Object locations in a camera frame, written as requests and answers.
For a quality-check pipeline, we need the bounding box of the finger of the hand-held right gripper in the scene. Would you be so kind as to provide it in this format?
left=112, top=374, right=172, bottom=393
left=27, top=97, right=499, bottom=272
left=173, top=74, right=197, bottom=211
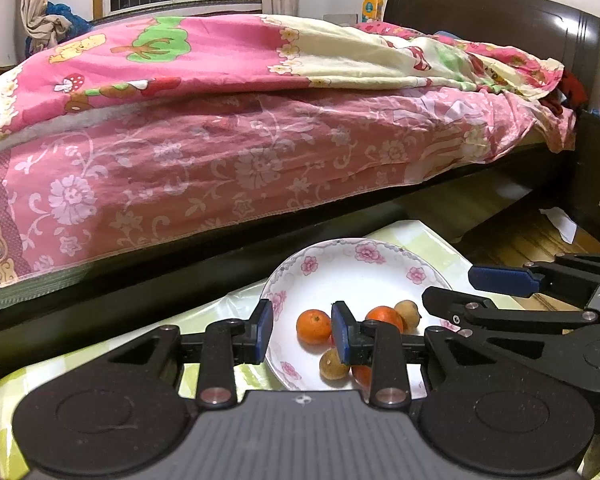
left=468, top=254, right=600, bottom=307
left=422, top=285, right=600, bottom=356

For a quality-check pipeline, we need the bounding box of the striped mattress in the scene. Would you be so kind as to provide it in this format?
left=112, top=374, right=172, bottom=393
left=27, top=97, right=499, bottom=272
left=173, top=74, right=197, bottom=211
left=0, top=260, right=98, bottom=312

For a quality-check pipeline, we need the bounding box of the white paper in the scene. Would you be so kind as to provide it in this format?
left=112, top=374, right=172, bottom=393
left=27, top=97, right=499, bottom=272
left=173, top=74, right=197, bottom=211
left=538, top=207, right=579, bottom=244

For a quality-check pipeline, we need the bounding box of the dark wooden headboard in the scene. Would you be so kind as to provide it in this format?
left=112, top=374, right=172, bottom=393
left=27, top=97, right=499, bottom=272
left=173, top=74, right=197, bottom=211
left=382, top=0, right=600, bottom=111

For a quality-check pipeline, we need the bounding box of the blue cloth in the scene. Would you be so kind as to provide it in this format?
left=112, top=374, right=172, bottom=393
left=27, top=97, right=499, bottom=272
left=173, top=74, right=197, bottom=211
left=25, top=0, right=89, bottom=56

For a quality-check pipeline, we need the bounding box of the dark bed frame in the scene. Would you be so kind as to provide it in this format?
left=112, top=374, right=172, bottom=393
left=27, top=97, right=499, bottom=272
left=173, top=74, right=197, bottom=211
left=0, top=157, right=581, bottom=383

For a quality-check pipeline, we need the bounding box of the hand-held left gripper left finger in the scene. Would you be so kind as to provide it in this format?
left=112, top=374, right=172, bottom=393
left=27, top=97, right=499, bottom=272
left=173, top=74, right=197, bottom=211
left=100, top=299, right=274, bottom=409

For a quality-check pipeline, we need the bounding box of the red cloth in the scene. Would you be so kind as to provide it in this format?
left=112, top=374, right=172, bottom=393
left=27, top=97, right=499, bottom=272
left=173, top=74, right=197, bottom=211
left=540, top=70, right=589, bottom=114

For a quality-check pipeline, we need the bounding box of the small orange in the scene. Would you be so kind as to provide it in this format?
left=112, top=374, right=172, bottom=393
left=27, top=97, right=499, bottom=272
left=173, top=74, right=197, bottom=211
left=365, top=306, right=405, bottom=333
left=296, top=309, right=333, bottom=346

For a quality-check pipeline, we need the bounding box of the dark nightstand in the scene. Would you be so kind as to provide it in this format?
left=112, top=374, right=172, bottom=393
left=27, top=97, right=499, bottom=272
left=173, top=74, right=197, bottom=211
left=572, top=107, right=600, bottom=252

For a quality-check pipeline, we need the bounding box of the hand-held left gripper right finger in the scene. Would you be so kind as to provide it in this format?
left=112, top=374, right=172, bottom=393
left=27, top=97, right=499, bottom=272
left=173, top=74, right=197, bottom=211
left=331, top=301, right=501, bottom=408

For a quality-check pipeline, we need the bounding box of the pink floral quilt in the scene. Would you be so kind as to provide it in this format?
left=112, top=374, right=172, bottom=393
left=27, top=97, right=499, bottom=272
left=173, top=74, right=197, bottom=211
left=0, top=12, right=579, bottom=297

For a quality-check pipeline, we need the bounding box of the green checkered tablecloth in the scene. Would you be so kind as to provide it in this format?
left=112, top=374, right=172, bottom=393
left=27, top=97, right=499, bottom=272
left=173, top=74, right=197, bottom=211
left=0, top=219, right=481, bottom=461

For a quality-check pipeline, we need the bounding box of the brown longan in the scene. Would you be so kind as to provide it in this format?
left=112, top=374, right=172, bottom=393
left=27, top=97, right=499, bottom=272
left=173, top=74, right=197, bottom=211
left=319, top=347, right=352, bottom=382
left=394, top=300, right=422, bottom=333

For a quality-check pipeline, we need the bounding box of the white floral plate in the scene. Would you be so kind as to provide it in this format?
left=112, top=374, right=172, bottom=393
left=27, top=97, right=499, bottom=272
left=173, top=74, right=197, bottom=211
left=259, top=238, right=456, bottom=393

